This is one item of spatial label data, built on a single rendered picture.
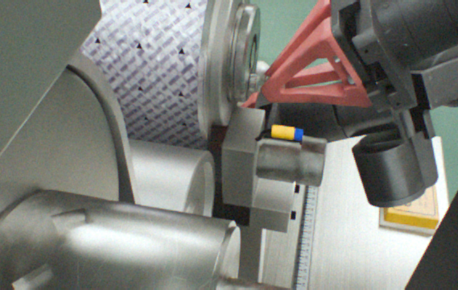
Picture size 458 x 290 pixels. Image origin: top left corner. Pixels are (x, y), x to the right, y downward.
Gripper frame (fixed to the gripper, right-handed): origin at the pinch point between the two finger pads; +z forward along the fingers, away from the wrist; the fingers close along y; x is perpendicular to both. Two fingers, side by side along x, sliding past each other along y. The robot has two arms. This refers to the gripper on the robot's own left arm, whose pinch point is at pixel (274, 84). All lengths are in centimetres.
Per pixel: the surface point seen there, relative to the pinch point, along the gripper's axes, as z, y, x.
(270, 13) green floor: 76, 221, -84
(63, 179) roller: -1.3, -20.4, 12.1
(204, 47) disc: 0.2, -4.5, 7.3
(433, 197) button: -0.6, 17.8, -38.1
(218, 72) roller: 1.0, -3.9, 5.0
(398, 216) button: 3.9, 14.3, -35.7
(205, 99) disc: 2.2, -5.4, 4.5
